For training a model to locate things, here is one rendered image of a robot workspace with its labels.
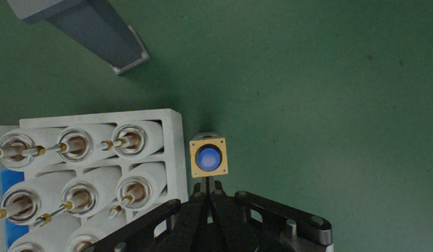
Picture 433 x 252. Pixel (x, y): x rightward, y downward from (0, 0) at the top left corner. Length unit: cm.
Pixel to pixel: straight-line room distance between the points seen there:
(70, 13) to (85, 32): 5
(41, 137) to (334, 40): 106
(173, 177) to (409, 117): 108
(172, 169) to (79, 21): 41
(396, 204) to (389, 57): 69
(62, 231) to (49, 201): 9
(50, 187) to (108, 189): 13
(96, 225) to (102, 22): 49
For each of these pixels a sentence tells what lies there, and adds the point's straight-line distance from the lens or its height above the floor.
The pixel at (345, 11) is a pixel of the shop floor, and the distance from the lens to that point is 100.
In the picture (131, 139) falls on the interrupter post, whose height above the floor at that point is 27.
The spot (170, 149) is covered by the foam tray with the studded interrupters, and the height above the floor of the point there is 18.
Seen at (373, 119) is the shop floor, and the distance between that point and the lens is 97.
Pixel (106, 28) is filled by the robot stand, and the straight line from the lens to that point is 53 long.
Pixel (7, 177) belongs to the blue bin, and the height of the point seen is 11.
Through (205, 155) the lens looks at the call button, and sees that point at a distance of 26.
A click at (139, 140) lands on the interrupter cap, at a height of 25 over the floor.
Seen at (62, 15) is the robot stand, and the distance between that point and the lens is 49.
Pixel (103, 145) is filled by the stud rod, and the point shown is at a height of 34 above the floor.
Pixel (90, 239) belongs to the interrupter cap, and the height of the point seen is 25.
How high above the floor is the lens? 59
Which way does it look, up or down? 85 degrees down
